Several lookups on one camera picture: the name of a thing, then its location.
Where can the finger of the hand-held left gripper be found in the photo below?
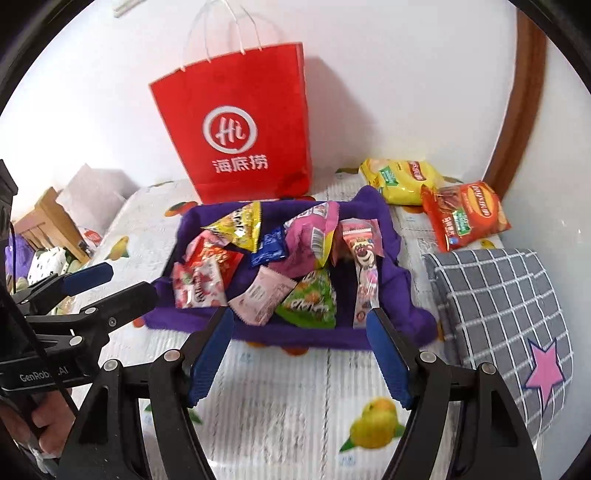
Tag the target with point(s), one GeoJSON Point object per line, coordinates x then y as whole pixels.
{"type": "Point", "coordinates": [115, 307]}
{"type": "Point", "coordinates": [87, 276]}

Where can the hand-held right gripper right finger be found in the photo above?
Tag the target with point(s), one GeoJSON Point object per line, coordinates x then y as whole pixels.
{"type": "Point", "coordinates": [390, 364]}

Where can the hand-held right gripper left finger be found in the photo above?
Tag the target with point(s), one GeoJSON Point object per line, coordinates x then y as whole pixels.
{"type": "Point", "coordinates": [207, 364]}

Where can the white red lychee packet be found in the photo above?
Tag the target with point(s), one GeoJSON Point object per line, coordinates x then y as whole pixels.
{"type": "Point", "coordinates": [198, 288]}

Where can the light pink snack packet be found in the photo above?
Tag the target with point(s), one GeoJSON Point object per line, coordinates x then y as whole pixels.
{"type": "Point", "coordinates": [261, 295]}

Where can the purple cloth tray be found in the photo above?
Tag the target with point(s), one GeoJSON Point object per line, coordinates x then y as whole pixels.
{"type": "Point", "coordinates": [401, 277]}

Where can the pink bear stick packet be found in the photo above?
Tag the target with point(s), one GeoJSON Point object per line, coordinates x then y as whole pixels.
{"type": "Point", "coordinates": [364, 272]}

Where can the green triangular snack packet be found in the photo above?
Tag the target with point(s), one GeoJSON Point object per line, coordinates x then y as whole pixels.
{"type": "Point", "coordinates": [311, 302]}

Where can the blue snack packet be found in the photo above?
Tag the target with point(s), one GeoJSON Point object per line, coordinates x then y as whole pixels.
{"type": "Point", "coordinates": [272, 247]}

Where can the yellow triangular snack packet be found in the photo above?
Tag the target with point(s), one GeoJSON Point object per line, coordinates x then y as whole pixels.
{"type": "Point", "coordinates": [238, 224]}

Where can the magenta snack packet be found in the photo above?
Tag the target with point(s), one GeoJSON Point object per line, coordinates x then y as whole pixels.
{"type": "Point", "coordinates": [314, 235]}

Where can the person's left hand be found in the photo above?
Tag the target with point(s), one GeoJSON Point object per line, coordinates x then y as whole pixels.
{"type": "Point", "coordinates": [41, 420]}

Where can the spotted white cloth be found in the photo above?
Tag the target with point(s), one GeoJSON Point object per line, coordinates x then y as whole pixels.
{"type": "Point", "coordinates": [48, 263]}

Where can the wooden chair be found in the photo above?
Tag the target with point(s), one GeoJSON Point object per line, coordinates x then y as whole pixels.
{"type": "Point", "coordinates": [46, 217]}

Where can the white plastic bag red label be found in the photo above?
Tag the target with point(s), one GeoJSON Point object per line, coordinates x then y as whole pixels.
{"type": "Point", "coordinates": [92, 203]}

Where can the purple cloth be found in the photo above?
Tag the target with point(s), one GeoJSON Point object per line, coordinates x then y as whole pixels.
{"type": "Point", "coordinates": [18, 251]}

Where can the fruit print tablecloth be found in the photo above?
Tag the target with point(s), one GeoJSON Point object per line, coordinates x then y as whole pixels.
{"type": "Point", "coordinates": [286, 397]}

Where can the grey checked cloth pink star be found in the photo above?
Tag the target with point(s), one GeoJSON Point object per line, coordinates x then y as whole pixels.
{"type": "Point", "coordinates": [498, 314]}

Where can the orange chip bag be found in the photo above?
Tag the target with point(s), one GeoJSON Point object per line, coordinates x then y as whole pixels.
{"type": "Point", "coordinates": [466, 217]}

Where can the yellow chip bag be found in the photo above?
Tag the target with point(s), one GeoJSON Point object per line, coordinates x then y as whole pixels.
{"type": "Point", "coordinates": [401, 182]}

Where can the red paper bag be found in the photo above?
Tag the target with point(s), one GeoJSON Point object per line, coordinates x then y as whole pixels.
{"type": "Point", "coordinates": [240, 115]}

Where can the white light switch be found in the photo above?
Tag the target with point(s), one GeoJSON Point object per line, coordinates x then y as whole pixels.
{"type": "Point", "coordinates": [129, 7]}

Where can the wooden door frame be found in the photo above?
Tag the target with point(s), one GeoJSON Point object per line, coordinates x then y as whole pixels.
{"type": "Point", "coordinates": [521, 106]}

